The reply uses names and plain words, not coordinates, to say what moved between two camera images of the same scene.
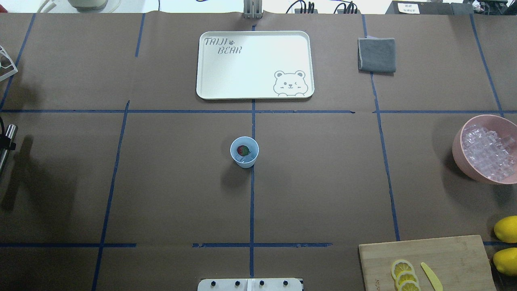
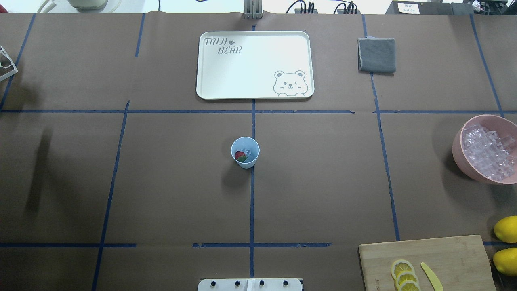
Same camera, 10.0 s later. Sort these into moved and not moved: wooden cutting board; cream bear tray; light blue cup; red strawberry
Moved: red strawberry
Not moved: cream bear tray; light blue cup; wooden cutting board
